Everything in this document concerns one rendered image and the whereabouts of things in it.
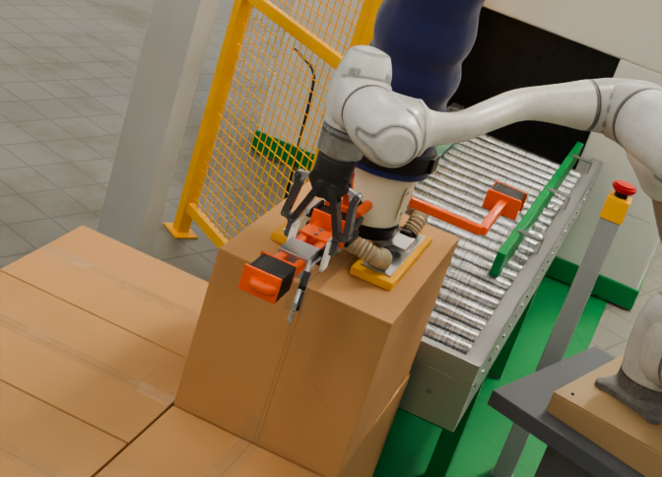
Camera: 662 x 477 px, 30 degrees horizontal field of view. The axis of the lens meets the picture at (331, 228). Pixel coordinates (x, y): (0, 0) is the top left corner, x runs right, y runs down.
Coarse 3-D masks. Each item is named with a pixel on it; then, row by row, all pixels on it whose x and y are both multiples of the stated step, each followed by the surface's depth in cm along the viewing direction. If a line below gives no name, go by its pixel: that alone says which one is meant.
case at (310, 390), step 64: (256, 256) 260; (448, 256) 298; (256, 320) 261; (320, 320) 256; (384, 320) 251; (192, 384) 271; (256, 384) 265; (320, 384) 260; (384, 384) 280; (320, 448) 265
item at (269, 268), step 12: (264, 252) 226; (252, 264) 220; (264, 264) 222; (276, 264) 223; (288, 264) 224; (264, 276) 219; (276, 276) 219; (288, 276) 221; (240, 288) 221; (276, 288) 219; (288, 288) 225; (276, 300) 220
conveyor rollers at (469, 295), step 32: (448, 160) 492; (480, 160) 498; (512, 160) 512; (544, 160) 525; (416, 192) 443; (448, 192) 457; (480, 192) 463; (448, 224) 423; (512, 224) 443; (544, 224) 457; (480, 256) 404; (512, 256) 417; (448, 288) 379; (480, 288) 386; (448, 320) 354; (480, 320) 361
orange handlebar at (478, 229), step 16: (368, 208) 267; (416, 208) 278; (432, 208) 277; (496, 208) 288; (320, 224) 250; (464, 224) 275; (480, 224) 276; (304, 240) 241; (320, 240) 242; (256, 288) 218; (272, 288) 218
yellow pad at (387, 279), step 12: (420, 240) 288; (396, 252) 278; (408, 252) 280; (420, 252) 284; (360, 264) 267; (396, 264) 272; (408, 264) 275; (360, 276) 265; (372, 276) 264; (384, 276) 265; (396, 276) 267; (384, 288) 264
